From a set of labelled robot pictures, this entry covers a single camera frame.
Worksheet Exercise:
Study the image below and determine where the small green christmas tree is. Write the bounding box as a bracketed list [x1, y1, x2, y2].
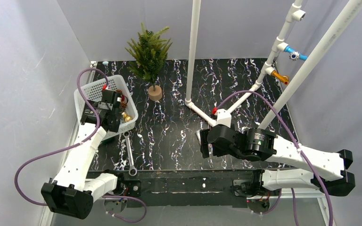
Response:
[125, 23, 173, 101]

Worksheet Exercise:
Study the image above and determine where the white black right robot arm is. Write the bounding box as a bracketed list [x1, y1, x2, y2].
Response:
[197, 124, 356, 197]

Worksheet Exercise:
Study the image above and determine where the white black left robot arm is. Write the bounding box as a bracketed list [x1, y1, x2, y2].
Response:
[41, 89, 122, 219]

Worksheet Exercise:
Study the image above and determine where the brown pine cone ornament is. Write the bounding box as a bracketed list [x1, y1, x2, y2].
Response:
[115, 89, 129, 112]

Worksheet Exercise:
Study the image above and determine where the white plastic basket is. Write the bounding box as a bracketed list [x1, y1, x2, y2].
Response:
[81, 75, 139, 140]

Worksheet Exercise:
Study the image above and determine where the gold bell ornament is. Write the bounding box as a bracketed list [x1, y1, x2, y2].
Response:
[122, 112, 133, 122]

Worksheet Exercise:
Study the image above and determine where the silver combination wrench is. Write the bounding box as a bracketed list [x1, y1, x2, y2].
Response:
[123, 131, 138, 177]

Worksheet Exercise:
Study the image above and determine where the orange brass tap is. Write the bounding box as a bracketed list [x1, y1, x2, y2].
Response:
[271, 70, 289, 85]

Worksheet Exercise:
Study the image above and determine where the blue tap valve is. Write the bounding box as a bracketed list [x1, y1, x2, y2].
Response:
[283, 46, 308, 61]

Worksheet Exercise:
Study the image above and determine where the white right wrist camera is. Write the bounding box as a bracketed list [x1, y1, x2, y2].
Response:
[212, 107, 231, 128]

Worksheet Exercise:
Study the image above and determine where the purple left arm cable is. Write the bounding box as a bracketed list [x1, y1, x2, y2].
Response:
[14, 68, 147, 224]

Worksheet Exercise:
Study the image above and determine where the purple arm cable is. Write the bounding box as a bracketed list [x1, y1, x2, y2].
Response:
[214, 90, 335, 226]
[14, 68, 147, 224]

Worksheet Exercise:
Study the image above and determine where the black front mounting rail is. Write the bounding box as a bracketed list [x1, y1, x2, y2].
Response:
[87, 169, 264, 209]

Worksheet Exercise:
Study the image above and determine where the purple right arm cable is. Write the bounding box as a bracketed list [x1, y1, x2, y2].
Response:
[214, 90, 335, 226]

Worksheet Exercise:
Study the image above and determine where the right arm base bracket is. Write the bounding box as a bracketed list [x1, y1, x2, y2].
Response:
[231, 179, 271, 214]

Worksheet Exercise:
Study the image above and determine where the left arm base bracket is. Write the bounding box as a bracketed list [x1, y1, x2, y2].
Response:
[104, 170, 134, 213]

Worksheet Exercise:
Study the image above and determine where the white PVC pipe frame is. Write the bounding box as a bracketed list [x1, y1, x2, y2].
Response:
[184, 0, 362, 129]

